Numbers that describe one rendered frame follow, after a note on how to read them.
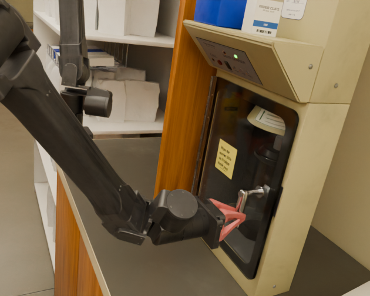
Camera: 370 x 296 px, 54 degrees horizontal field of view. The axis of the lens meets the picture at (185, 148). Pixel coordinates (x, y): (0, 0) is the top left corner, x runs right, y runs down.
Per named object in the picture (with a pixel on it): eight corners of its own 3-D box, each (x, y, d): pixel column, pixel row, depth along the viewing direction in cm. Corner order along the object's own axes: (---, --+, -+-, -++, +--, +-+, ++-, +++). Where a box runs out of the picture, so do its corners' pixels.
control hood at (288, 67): (217, 66, 91) (224, 24, 87) (310, 103, 65) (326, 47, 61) (176, 63, 86) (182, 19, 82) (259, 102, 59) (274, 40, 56)
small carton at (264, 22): (264, 34, 71) (271, 2, 69) (275, 37, 66) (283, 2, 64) (241, 30, 70) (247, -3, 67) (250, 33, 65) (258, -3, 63)
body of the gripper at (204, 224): (200, 194, 76) (168, 198, 73) (226, 220, 68) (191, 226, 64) (195, 220, 78) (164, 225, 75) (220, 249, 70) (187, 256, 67)
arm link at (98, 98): (74, 66, 95) (63, 61, 87) (117, 71, 95) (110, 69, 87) (70, 110, 97) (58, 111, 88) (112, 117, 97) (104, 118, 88)
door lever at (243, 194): (255, 227, 78) (248, 221, 80) (265, 189, 75) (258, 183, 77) (235, 231, 76) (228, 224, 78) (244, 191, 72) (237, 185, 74)
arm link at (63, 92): (64, 84, 93) (56, 88, 88) (91, 88, 93) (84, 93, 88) (64, 110, 96) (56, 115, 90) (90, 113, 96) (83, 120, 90)
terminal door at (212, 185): (191, 210, 105) (216, 74, 91) (254, 283, 81) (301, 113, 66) (189, 211, 105) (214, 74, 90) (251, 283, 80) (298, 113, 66)
